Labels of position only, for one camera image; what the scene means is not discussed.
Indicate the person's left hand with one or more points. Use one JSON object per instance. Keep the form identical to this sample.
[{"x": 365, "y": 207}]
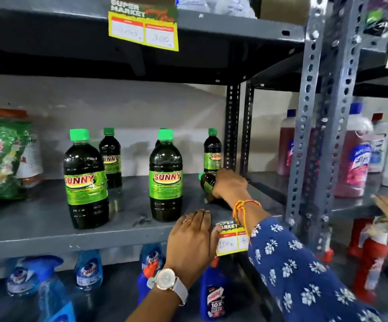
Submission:
[{"x": 189, "y": 246}]

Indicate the person's right hand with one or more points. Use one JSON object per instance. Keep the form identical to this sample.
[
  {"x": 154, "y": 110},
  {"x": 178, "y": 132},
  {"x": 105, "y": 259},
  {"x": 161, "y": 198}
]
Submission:
[{"x": 231, "y": 186}]

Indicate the person's left middle finger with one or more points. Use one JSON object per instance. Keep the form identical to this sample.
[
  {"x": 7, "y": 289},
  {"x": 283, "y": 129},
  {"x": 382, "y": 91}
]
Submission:
[{"x": 198, "y": 219}]

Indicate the person's right fingers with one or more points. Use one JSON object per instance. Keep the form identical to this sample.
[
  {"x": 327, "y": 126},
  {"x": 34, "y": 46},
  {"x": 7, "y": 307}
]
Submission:
[{"x": 218, "y": 184}]

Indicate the person's left little finger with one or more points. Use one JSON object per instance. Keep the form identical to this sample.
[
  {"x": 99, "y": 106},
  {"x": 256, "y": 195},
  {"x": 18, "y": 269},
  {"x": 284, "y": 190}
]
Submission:
[{"x": 175, "y": 232}]

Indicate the person's left thumb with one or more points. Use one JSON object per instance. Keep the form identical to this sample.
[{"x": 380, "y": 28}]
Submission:
[{"x": 215, "y": 240}]

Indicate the small dark green-capped bottle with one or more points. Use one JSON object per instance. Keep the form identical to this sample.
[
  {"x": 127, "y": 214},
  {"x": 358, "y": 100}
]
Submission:
[
  {"x": 212, "y": 152},
  {"x": 111, "y": 159},
  {"x": 207, "y": 181}
]

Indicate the person's right forearm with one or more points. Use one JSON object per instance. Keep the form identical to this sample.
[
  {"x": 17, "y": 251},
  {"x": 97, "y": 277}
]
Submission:
[{"x": 291, "y": 274}]

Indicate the person's left forearm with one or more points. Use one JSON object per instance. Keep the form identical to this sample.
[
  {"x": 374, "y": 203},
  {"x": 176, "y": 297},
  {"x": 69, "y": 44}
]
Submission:
[{"x": 153, "y": 308}]

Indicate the small yellow price tag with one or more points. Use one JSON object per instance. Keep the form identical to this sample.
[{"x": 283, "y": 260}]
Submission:
[{"x": 231, "y": 239}]

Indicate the orange wrist thread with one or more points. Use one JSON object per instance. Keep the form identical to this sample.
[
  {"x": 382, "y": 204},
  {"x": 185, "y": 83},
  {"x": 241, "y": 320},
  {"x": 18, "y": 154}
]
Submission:
[{"x": 240, "y": 211}]

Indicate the blue glass cleaner spray bottle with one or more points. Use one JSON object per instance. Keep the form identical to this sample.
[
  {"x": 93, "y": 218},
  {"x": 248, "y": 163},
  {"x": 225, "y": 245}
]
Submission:
[
  {"x": 58, "y": 300},
  {"x": 151, "y": 259},
  {"x": 89, "y": 269},
  {"x": 21, "y": 276}
]

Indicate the large dark green-capped bottle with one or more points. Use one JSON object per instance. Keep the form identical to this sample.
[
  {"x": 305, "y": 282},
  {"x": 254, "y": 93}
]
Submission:
[
  {"x": 165, "y": 179},
  {"x": 85, "y": 184}
]

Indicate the blue toilet cleaner bottle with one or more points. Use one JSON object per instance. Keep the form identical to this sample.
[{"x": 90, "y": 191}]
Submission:
[
  {"x": 214, "y": 293},
  {"x": 144, "y": 285}
]

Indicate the pink liquid bottle blue cap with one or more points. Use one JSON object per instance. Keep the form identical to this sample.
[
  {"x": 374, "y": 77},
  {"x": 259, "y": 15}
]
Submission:
[
  {"x": 355, "y": 157},
  {"x": 286, "y": 147}
]

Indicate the grey metal shelf rack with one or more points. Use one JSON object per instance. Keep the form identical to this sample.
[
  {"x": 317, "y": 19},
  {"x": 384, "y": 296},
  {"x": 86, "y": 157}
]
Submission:
[
  {"x": 46, "y": 228},
  {"x": 335, "y": 70}
]

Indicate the large yellow price tag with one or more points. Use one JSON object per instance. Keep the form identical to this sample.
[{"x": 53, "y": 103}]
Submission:
[{"x": 143, "y": 28}]

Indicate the clear plastic bag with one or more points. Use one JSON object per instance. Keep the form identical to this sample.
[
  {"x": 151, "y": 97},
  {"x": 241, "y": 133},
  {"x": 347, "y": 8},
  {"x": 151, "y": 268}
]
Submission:
[{"x": 214, "y": 4}]

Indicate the brown cardboard box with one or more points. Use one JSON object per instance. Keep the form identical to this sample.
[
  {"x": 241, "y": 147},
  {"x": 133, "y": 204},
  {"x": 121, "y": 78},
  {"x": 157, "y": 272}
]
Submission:
[{"x": 284, "y": 8}]

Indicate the dark plastic packet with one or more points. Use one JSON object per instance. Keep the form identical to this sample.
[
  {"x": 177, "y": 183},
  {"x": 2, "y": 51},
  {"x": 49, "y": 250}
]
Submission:
[{"x": 380, "y": 18}]

